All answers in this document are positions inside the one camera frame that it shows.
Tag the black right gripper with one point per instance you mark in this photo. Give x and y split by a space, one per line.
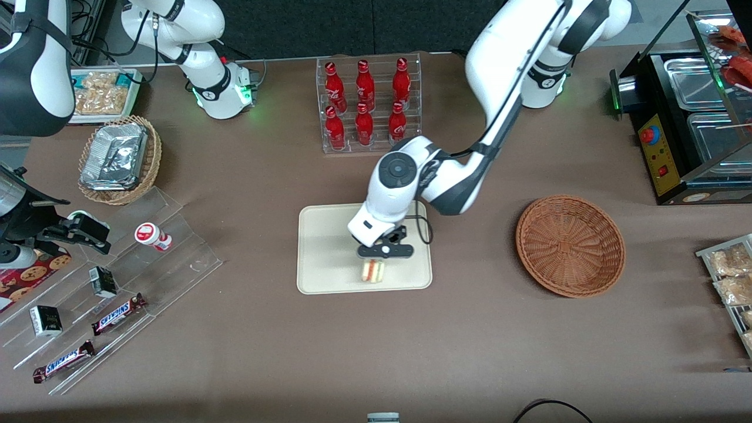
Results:
36 221

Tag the cream plastic tray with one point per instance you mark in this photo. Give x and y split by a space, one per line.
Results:
323 252

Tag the tray of packaged snacks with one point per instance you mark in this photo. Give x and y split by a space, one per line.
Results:
702 254

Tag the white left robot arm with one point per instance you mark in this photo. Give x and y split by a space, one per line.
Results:
505 59

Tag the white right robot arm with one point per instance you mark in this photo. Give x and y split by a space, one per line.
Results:
35 70

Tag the Snickers chocolate bar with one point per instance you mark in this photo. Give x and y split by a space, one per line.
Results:
63 362
117 314

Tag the silver foil container stack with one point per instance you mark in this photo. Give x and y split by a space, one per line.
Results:
111 155

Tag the clear bag of pastries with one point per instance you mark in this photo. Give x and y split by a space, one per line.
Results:
748 339
734 291
728 261
747 318

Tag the brown round wicker basket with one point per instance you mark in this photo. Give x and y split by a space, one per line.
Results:
570 247

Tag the red white yogurt cup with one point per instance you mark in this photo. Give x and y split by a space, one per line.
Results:
147 234

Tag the red cookie box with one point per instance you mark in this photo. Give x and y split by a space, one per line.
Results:
35 275

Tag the clear bag of snacks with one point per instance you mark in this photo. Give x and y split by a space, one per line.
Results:
103 103
100 81

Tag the black food warmer appliance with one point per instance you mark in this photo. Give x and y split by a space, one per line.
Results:
658 158

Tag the small grey device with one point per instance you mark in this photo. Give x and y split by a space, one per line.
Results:
383 418

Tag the small black carton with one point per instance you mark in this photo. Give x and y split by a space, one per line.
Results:
103 283
46 321

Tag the triangular sandwich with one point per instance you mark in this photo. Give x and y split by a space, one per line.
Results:
372 271

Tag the small blue object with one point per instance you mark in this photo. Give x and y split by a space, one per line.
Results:
737 369

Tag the red cola bottle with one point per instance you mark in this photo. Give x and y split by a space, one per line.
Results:
335 132
335 88
398 126
402 85
365 87
364 129

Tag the green white yogurt cup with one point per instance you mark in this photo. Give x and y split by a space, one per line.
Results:
79 214

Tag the clear acrylic stepped stand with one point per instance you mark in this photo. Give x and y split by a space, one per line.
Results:
176 264

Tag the light tan wicker basket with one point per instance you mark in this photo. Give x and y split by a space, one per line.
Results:
151 164

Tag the clear acrylic bottle rack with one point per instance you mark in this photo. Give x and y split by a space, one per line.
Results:
351 150

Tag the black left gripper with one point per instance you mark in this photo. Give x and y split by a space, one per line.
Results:
395 237

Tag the white snack tray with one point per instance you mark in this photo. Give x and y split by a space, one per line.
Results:
136 79

